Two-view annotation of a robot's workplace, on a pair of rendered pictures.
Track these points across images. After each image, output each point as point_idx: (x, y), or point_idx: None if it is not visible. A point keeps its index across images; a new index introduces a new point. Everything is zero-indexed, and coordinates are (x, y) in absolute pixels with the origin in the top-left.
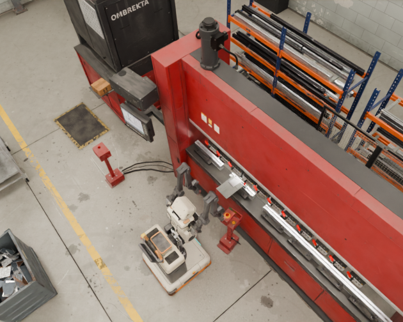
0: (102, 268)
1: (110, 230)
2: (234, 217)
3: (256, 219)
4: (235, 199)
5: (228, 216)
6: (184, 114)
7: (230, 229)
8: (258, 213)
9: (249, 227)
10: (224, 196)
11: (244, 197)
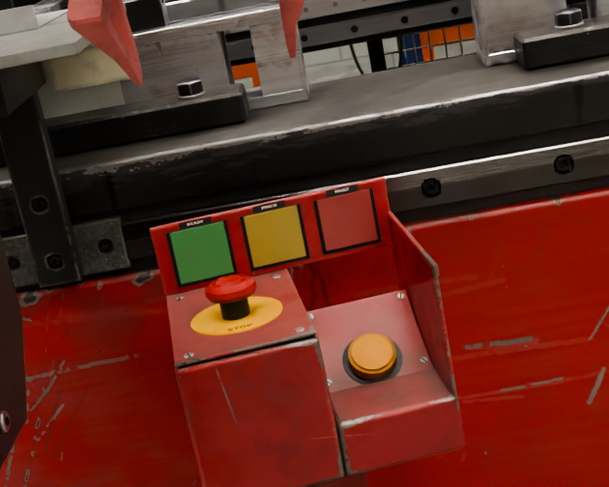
0: None
1: None
2: (323, 314)
3: (536, 110)
4: (154, 216)
5: (252, 311)
6: None
7: (416, 442)
8: (494, 77)
9: (508, 461)
10: (30, 49)
11: (226, 92)
